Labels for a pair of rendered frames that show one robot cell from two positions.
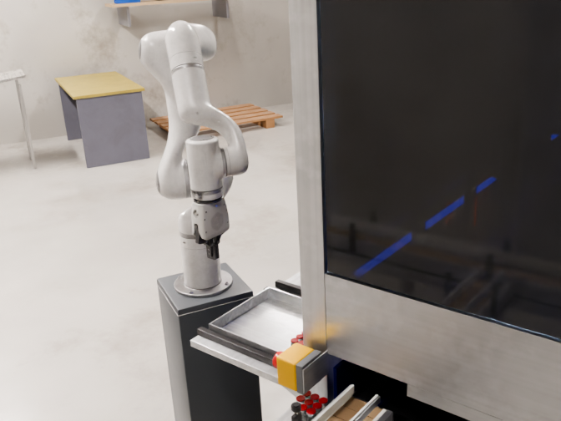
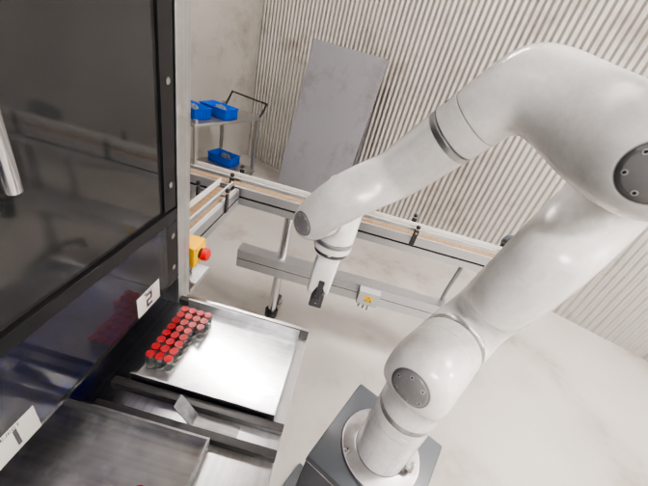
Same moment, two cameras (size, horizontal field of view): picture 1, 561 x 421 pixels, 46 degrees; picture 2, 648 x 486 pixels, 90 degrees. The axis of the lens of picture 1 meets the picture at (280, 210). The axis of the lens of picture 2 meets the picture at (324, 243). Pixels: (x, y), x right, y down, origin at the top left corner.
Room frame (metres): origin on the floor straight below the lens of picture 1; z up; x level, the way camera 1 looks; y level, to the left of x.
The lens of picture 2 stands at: (2.09, -0.20, 1.64)
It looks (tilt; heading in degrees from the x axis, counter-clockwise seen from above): 32 degrees down; 141
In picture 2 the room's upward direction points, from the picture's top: 15 degrees clockwise
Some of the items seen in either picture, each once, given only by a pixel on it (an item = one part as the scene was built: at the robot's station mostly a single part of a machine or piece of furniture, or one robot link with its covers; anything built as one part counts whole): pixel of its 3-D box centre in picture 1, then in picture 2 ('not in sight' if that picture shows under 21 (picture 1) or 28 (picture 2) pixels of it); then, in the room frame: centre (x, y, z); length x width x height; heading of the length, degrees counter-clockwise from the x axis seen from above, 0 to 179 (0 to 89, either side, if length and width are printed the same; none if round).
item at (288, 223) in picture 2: not in sight; (279, 269); (0.79, 0.56, 0.46); 0.09 x 0.09 x 0.77; 50
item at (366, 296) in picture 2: not in sight; (367, 296); (1.18, 0.93, 0.50); 0.12 x 0.05 x 0.09; 50
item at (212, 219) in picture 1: (209, 214); (326, 264); (1.63, 0.19, 1.21); 0.10 x 0.07 x 0.11; 140
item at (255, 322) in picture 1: (286, 327); (226, 353); (1.56, 0.00, 0.90); 0.34 x 0.26 x 0.04; 50
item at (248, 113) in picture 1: (215, 122); not in sight; (7.81, 0.73, 0.06); 1.39 x 1.00 x 0.13; 114
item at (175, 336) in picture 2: not in sight; (177, 337); (1.47, -0.10, 0.90); 0.18 x 0.02 x 0.05; 140
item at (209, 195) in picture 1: (206, 192); (333, 241); (1.62, 0.19, 1.27); 0.09 x 0.08 x 0.03; 140
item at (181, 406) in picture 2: not in sight; (207, 418); (1.71, -0.08, 0.91); 0.14 x 0.03 x 0.06; 50
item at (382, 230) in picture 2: not in sight; (368, 221); (1.04, 0.87, 0.92); 1.90 x 0.15 x 0.16; 50
